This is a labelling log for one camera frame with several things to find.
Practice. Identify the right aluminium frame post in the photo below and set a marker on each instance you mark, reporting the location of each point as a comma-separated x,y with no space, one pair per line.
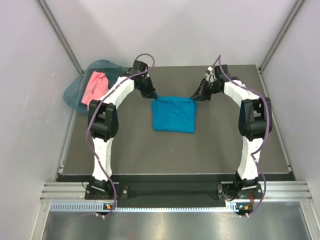
298,5

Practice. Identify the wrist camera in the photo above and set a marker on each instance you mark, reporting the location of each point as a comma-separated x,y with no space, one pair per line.
139,67
214,73

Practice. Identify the teal plastic bin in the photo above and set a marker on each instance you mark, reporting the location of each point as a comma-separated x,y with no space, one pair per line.
74,93

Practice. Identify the pink t shirt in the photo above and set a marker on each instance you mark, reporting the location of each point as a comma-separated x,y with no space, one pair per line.
97,87

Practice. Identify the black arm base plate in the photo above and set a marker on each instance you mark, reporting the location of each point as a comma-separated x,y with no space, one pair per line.
173,190

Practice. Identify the slotted grey cable duct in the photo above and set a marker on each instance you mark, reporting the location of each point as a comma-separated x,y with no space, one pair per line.
103,207

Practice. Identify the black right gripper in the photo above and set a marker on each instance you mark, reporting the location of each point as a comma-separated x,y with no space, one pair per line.
201,93

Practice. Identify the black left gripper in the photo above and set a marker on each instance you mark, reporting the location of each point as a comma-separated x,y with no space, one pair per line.
150,93

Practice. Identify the blue t shirt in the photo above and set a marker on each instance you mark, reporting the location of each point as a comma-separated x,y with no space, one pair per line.
174,114

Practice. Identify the left aluminium frame post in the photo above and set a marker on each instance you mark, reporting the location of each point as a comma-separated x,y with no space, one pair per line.
59,34

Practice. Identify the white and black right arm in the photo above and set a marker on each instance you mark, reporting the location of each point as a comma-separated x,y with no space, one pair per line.
254,125

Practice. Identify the aluminium front rail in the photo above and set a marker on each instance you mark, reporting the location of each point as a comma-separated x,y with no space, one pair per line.
276,191

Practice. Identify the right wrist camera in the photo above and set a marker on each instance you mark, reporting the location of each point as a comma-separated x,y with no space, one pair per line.
214,73

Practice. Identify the aluminium frame post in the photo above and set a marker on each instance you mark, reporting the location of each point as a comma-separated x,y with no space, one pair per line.
298,5
59,34

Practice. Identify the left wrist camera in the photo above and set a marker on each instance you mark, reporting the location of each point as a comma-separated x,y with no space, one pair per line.
139,67

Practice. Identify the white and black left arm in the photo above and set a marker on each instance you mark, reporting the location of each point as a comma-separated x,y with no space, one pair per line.
103,124

